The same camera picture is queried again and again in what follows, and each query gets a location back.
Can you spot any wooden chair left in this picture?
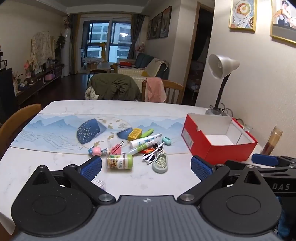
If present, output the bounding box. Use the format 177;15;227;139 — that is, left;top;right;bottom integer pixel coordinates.
1;103;42;158

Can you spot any sofa with blanket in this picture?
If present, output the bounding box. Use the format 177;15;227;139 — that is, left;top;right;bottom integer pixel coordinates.
116;52;169;90

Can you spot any green highlighter marker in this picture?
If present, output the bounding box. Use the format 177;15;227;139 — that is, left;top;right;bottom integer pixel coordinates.
140;128;154;138

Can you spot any orange red keychain charm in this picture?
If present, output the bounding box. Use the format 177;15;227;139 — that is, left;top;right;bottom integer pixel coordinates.
141;143;158;155

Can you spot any green label glue stick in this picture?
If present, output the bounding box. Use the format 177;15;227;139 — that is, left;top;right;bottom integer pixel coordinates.
127;139;159;155

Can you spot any dark tv cabinet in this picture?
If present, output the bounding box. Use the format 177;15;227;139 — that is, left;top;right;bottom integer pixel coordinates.
1;64;65;122

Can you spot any framed picture right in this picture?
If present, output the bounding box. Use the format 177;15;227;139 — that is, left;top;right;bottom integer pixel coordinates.
270;0;296;44

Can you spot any grey-green correction tape dispenser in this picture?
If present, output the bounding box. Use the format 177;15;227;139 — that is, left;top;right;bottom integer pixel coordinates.
152;153;168;174

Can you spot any yellow small carton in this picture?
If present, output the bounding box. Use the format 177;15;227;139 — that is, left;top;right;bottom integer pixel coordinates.
127;128;142;142

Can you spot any brown glass bottle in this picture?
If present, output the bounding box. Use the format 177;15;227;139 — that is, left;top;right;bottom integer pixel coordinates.
260;126;283;155

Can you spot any olive green jacket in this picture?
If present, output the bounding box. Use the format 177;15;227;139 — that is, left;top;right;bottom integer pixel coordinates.
85;73;141;101

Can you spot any blue landscape table mat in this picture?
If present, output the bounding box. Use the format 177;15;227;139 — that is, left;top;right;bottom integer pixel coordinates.
11;114;189;155

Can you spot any pink cloth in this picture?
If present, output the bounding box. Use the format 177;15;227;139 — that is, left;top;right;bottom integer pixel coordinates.
144;77;167;103

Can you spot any pink blue figurine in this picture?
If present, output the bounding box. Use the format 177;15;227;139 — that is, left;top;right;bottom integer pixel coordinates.
88;146;111;156

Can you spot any white blue cream tube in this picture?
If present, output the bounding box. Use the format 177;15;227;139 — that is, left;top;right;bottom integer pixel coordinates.
130;133;162;148

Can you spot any wooden chair with pink cloth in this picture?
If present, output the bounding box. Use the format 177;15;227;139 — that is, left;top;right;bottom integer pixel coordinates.
141;79;185;104

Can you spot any framed food picture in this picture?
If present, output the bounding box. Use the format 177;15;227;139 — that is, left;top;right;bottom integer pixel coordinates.
229;0;257;33

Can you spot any red cardboard box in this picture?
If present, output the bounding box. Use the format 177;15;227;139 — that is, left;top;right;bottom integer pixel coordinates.
182;113;257;165

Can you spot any black lamp cable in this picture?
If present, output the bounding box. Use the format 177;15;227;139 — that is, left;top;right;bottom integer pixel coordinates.
209;102;246;127

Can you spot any green lid spice jar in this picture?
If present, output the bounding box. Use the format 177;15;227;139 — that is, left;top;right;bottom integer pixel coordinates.
106;154;133;171

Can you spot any white desk lamp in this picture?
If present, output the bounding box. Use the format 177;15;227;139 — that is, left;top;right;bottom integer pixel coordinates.
205;54;240;117

